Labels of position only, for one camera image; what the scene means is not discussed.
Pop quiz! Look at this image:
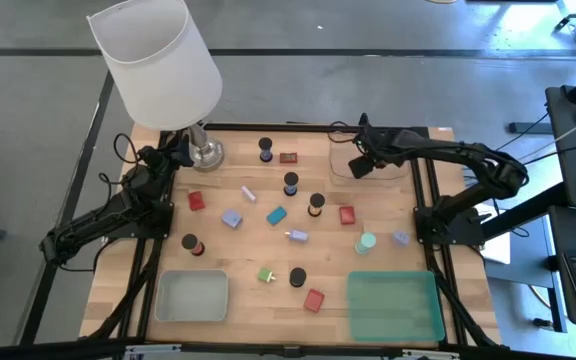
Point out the grey desk base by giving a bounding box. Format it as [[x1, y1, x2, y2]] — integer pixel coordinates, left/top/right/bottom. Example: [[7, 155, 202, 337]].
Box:
[[482, 214, 569, 334]]

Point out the grey floor foot bar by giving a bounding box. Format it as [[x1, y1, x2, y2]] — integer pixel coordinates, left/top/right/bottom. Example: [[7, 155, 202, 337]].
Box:
[[507, 121, 554, 135]]

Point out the black aluminium table frame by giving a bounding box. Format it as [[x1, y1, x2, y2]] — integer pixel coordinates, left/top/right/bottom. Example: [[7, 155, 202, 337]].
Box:
[[80, 122, 507, 360]]

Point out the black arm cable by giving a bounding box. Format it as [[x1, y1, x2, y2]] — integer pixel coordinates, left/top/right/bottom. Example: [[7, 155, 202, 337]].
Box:
[[98, 132, 142, 201], [327, 121, 364, 144]]

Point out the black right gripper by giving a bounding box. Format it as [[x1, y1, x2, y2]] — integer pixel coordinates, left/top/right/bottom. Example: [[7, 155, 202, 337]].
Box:
[[348, 127, 409, 180]]

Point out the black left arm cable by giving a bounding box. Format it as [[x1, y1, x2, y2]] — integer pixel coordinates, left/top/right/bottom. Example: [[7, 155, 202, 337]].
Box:
[[98, 132, 142, 201]]

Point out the black-capped orange cylinder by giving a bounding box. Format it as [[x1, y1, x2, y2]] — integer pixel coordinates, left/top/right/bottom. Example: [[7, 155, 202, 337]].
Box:
[[307, 192, 326, 218]]

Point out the black-capped red cylinder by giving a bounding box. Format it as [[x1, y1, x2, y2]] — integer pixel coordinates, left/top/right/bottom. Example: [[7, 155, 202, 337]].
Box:
[[180, 233, 206, 258]]

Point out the mint green cylinder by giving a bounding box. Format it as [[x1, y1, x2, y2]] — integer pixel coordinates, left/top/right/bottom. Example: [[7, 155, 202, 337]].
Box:
[[354, 231, 378, 256]]

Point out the black desk beam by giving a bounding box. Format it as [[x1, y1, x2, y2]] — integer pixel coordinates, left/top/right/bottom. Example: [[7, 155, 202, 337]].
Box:
[[480, 182, 569, 240]]

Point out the green plastic tray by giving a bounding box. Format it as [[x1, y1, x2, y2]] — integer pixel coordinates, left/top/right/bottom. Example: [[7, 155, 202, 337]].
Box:
[[346, 270, 447, 343]]

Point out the black-capped blue cylinder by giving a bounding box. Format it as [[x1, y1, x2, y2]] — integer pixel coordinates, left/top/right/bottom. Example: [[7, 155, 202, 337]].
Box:
[[282, 171, 300, 197]]

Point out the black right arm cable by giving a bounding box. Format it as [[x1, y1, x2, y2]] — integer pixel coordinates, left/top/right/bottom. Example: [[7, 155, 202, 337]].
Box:
[[327, 121, 364, 144]]

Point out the clear plastic container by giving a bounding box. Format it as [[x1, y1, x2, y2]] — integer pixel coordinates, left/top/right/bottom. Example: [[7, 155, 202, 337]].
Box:
[[328, 134, 413, 187]]

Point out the teal rectangular box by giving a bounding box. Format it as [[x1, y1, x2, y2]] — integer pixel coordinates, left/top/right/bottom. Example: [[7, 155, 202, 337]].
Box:
[[265, 205, 288, 226]]

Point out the white paper sheet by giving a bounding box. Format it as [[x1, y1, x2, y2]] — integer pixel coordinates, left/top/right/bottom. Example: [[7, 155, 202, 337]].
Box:
[[477, 232, 512, 266]]

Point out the grey plastic tray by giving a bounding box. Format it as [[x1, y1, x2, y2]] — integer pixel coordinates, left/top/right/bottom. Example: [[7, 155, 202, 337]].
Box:
[[154, 268, 230, 323]]

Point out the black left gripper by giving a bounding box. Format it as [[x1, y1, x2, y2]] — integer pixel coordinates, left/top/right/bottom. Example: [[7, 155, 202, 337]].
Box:
[[140, 131, 195, 175]]

